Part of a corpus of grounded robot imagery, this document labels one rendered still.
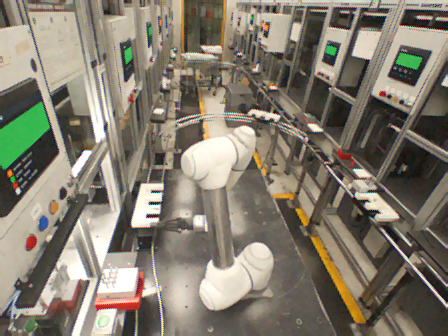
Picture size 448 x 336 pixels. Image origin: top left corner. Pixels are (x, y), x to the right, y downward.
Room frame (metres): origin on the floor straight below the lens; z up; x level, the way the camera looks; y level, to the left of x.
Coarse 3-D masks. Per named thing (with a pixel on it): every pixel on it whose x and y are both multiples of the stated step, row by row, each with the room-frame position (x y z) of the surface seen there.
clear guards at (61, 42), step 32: (32, 0) 0.70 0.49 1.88; (64, 0) 0.89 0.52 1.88; (32, 32) 0.66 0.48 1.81; (64, 32) 0.84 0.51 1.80; (96, 32) 1.14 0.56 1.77; (64, 64) 0.79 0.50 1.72; (64, 96) 0.73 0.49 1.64; (96, 96) 1.00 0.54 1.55; (64, 128) 0.68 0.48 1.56; (96, 128) 0.93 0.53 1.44; (96, 160) 0.86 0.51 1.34; (64, 256) 0.47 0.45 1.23; (64, 288) 0.42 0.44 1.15; (0, 320) 0.23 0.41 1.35; (32, 320) 0.28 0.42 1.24; (64, 320) 0.36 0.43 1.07
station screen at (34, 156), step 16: (32, 96) 0.52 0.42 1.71; (16, 112) 0.46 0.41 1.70; (0, 128) 0.40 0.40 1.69; (32, 144) 0.47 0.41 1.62; (48, 144) 0.52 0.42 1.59; (16, 160) 0.40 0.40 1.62; (32, 160) 0.45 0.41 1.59; (48, 160) 0.50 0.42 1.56; (16, 176) 0.39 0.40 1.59; (32, 176) 0.43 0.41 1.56; (16, 192) 0.37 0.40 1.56
